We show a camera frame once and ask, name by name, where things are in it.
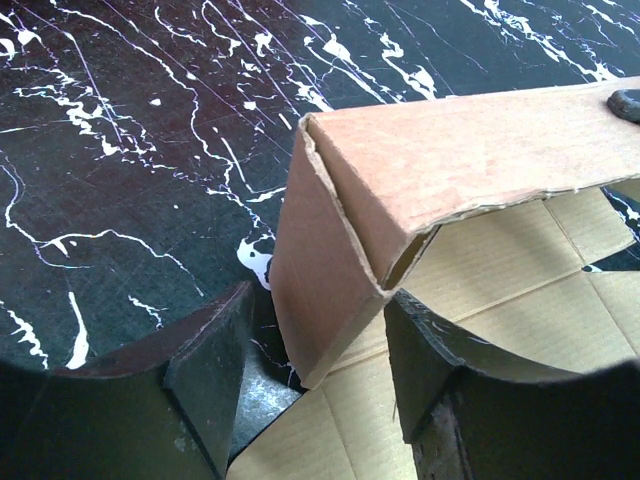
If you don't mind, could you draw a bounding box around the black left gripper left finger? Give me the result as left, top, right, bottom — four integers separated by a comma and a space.
1, 282, 253, 479

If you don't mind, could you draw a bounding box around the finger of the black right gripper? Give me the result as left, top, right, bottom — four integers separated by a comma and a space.
606, 89, 640, 123

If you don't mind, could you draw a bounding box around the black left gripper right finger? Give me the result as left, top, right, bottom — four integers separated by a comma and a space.
384, 291, 639, 479

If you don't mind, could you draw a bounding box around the brown cardboard box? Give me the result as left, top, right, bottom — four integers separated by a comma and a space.
229, 77, 639, 479

